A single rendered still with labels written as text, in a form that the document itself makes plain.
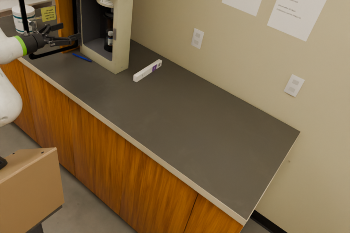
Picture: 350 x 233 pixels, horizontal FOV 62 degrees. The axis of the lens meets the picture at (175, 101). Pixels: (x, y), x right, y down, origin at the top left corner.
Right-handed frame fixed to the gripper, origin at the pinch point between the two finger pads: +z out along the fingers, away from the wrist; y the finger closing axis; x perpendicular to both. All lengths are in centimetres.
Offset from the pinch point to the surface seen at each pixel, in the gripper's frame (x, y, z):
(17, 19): 18, 59, 5
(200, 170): 28, -91, -3
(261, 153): 28, -108, 27
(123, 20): -5.7, -14.1, 23.6
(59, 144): 89, 10, -7
